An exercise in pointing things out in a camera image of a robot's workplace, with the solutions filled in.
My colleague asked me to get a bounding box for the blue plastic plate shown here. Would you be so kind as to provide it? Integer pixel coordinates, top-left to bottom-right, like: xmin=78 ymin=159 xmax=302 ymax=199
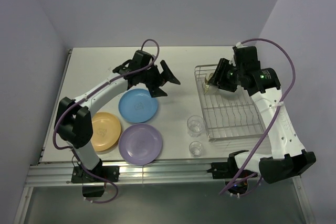
xmin=118 ymin=89 xmax=159 ymax=123

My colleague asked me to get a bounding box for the metal wire dish rack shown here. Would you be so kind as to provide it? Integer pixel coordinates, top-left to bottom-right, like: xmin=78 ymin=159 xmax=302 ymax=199
xmin=194 ymin=65 xmax=264 ymax=141

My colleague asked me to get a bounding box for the small clear glass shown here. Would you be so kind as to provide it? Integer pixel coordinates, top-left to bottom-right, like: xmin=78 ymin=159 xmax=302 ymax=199
xmin=189 ymin=141 xmax=204 ymax=157

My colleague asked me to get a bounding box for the purple plastic plate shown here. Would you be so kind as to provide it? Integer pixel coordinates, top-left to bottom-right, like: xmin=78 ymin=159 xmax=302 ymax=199
xmin=118 ymin=124 xmax=163 ymax=166

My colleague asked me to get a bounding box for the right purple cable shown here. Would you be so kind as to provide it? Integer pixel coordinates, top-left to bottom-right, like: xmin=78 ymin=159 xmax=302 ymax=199
xmin=218 ymin=38 xmax=297 ymax=196

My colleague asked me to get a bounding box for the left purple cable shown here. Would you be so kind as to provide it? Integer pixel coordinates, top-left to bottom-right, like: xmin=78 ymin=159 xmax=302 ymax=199
xmin=52 ymin=39 xmax=160 ymax=151

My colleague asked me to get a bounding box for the flower patterned small dish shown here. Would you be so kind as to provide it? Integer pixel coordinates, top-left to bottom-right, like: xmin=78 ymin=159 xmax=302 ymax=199
xmin=204 ymin=72 xmax=214 ymax=84

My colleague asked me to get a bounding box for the white ceramic bowl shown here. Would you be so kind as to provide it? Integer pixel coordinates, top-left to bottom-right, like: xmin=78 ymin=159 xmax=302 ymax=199
xmin=218 ymin=89 xmax=239 ymax=99

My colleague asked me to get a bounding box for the aluminium mounting rail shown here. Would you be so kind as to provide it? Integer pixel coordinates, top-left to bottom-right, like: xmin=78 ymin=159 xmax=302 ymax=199
xmin=25 ymin=157 xmax=301 ymax=188

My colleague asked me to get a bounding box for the orange plastic plate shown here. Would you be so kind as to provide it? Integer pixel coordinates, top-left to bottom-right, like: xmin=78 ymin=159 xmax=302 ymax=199
xmin=91 ymin=112 xmax=122 ymax=152

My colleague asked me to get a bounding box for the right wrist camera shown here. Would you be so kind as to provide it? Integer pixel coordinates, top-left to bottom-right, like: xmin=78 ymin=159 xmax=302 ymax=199
xmin=230 ymin=42 xmax=244 ymax=66

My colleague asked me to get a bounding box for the brown white ceramic cup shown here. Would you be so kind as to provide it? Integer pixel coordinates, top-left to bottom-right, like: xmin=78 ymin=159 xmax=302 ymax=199
xmin=203 ymin=83 xmax=218 ymax=95

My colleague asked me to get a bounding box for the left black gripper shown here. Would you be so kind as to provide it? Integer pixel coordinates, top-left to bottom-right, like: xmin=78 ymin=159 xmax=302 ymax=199
xmin=140 ymin=61 xmax=180 ymax=98

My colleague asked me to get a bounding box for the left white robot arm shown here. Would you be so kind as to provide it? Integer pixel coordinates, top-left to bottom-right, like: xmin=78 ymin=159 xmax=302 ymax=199
xmin=52 ymin=50 xmax=180 ymax=182

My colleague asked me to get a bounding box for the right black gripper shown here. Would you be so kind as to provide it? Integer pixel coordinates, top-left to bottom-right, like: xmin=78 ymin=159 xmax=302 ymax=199
xmin=207 ymin=58 xmax=244 ymax=92

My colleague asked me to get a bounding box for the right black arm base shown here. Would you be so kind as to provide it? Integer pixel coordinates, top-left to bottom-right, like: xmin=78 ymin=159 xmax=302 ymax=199
xmin=206 ymin=162 xmax=248 ymax=195

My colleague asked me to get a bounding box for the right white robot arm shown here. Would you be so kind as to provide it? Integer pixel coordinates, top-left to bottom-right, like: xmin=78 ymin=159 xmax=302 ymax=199
xmin=207 ymin=46 xmax=317 ymax=184

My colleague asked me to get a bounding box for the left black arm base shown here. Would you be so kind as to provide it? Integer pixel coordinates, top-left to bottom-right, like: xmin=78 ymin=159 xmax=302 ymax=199
xmin=71 ymin=166 xmax=120 ymax=204

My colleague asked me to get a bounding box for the purple cable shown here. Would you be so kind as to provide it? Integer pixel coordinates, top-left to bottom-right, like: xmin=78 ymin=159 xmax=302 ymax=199
xmin=218 ymin=38 xmax=297 ymax=196
xmin=52 ymin=39 xmax=160 ymax=151

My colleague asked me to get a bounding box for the large clear glass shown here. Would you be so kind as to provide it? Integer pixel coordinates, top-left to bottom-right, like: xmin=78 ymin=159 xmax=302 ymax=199
xmin=186 ymin=115 xmax=205 ymax=137

